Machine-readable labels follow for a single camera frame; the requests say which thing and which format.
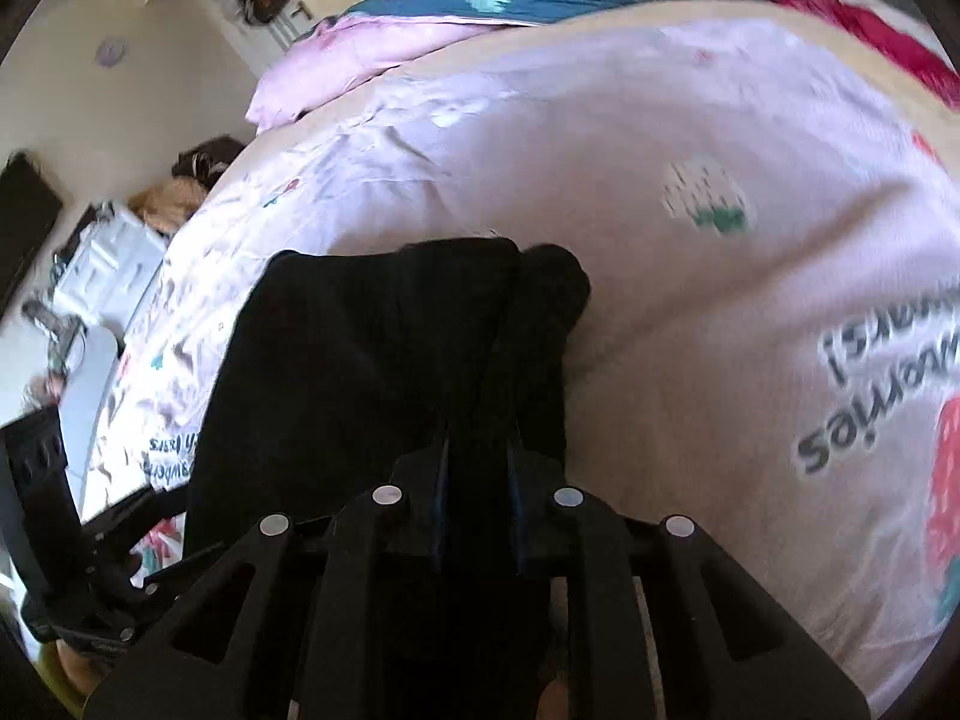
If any black garment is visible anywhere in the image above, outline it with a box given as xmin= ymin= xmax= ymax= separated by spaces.
xmin=184 ymin=238 xmax=590 ymax=554

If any beige clothes pile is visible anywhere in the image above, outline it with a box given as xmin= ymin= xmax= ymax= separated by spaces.
xmin=125 ymin=177 xmax=208 ymax=236

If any white bedroom door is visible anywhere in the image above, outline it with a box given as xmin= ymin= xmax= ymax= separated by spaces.
xmin=199 ymin=0 xmax=322 ymax=78

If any person's left hand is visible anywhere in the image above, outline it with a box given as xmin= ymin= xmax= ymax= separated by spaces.
xmin=55 ymin=640 xmax=112 ymax=697

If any person's right hand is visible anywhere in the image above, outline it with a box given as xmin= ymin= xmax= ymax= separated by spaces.
xmin=535 ymin=674 xmax=569 ymax=720

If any white desk with clutter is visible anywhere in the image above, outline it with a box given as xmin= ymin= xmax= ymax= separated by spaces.
xmin=2 ymin=294 xmax=124 ymax=424

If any white drawer cabinet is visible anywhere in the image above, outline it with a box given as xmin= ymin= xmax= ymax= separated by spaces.
xmin=52 ymin=202 xmax=167 ymax=340

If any lilac strawberry print sheet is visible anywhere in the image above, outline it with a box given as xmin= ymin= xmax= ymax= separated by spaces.
xmin=82 ymin=20 xmax=958 ymax=712

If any black bag on floor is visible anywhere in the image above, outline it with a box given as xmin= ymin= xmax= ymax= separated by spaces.
xmin=171 ymin=135 xmax=245 ymax=190

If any pink quilt lining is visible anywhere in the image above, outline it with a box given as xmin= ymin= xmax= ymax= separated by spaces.
xmin=245 ymin=15 xmax=508 ymax=133

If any red floral pillow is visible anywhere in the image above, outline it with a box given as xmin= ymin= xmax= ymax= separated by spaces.
xmin=773 ymin=0 xmax=958 ymax=112

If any black wall television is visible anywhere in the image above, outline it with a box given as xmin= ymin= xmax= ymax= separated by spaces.
xmin=0 ymin=151 xmax=62 ymax=312

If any round purple wall clock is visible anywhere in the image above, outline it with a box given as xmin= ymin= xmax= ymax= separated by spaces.
xmin=94 ymin=36 xmax=127 ymax=68

